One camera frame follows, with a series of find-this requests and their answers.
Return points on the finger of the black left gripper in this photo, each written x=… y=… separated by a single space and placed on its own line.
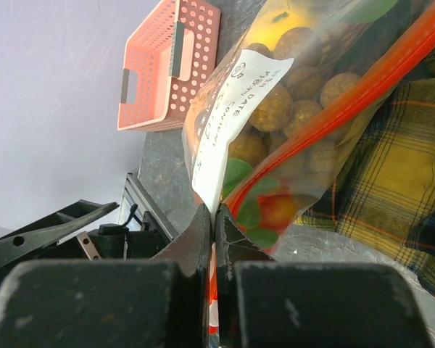
x=50 y=229

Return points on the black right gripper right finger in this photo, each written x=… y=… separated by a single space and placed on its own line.
x=265 y=303

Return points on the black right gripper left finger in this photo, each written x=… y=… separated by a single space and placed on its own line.
x=157 y=302

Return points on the brown fake longan bunch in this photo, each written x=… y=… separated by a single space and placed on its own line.
x=263 y=97

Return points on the clear zip top bag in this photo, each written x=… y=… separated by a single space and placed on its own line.
x=323 y=114

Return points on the yellow plaid shirt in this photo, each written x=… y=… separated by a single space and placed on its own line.
x=384 y=196

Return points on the pink perforated plastic basket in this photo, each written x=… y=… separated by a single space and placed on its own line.
x=167 y=59

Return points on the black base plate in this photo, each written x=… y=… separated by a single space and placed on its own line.
x=142 y=231

